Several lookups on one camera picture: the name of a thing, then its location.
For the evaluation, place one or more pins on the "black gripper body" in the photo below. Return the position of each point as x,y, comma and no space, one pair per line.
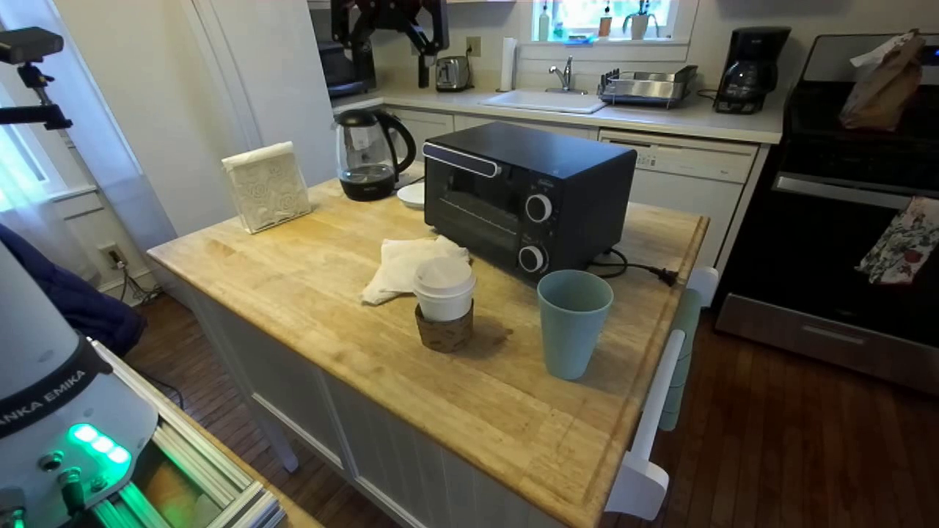
391,10

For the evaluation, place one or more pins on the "green soap bottle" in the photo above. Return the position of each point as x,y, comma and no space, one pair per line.
544,25

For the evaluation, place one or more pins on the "dark blue fabric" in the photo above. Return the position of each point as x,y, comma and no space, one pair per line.
70,295

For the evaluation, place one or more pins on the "black toaster oven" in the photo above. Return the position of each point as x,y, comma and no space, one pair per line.
577,185

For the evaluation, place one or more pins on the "white patterned napkin holder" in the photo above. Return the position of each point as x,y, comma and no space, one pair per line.
266,185

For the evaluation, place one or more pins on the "black kitchen stove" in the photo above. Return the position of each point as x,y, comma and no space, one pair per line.
831,252

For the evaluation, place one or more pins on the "teal plastic cup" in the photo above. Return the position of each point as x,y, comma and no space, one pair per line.
573,324

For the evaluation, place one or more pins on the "round toaster oven knob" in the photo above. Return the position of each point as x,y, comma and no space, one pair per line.
538,205
532,258

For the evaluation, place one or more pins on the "glass electric kettle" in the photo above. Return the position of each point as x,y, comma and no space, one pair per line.
368,156

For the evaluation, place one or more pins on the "white towel rail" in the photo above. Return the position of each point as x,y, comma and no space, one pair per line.
642,471

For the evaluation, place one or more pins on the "white folded cloth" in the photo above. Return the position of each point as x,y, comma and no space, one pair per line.
398,269

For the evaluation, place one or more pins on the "orange soap bottle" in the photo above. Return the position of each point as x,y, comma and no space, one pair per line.
607,25

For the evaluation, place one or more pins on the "black drip coffee maker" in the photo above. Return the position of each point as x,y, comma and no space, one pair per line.
751,73

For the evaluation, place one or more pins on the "white kitchen island base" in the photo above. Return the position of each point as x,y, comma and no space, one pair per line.
296,420

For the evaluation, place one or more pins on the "black countertop appliance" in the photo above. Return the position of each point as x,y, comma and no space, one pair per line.
335,79

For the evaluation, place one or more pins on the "toaster oven glass door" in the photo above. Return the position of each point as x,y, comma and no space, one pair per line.
470,208

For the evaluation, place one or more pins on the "black camera on mount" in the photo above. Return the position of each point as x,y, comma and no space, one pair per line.
32,49

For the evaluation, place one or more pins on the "grey dish rack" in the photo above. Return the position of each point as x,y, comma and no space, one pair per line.
646,90

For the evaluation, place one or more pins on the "kitchen window white frame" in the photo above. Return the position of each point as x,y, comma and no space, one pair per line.
588,18

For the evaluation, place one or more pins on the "brown paper bag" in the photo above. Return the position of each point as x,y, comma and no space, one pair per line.
883,93

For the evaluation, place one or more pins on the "white kitchen sink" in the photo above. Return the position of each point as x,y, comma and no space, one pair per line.
544,100

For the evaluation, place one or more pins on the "white paper towel roll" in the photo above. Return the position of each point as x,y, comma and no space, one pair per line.
508,65

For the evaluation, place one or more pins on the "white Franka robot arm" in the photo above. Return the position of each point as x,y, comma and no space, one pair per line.
49,390

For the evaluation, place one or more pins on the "aluminium robot stand frame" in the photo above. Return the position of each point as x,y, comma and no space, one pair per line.
196,471

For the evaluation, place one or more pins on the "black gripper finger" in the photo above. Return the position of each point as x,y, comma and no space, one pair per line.
363,53
428,60

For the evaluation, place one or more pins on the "blue sponge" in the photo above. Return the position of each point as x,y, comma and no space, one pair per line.
577,40

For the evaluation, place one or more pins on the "floral dish towel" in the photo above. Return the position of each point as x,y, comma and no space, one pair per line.
905,245

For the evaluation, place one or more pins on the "chrome faucet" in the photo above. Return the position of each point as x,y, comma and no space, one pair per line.
564,76

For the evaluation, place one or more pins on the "small white plate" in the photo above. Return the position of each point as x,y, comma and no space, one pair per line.
412,194

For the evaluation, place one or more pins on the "white wall outlet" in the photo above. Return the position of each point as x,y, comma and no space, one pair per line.
473,49
114,255

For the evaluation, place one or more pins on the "silver toaster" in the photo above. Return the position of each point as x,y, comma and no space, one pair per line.
453,73

